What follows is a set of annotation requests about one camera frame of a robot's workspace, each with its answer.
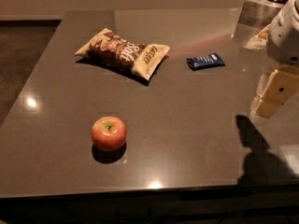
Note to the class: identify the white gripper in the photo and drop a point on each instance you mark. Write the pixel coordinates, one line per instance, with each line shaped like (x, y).
(284, 36)

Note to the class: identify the blue rxbar blueberry bar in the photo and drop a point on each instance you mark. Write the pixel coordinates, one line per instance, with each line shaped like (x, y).
(205, 61)

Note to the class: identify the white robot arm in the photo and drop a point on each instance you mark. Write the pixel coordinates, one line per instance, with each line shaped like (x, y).
(281, 40)

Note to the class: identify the brown chip bag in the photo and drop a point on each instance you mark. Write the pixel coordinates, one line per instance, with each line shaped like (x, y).
(108, 48)

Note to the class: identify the metallic dispenser base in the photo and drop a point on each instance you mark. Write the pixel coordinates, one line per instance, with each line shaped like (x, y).
(252, 27)

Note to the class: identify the red apple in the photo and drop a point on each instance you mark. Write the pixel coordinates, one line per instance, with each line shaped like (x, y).
(109, 134)

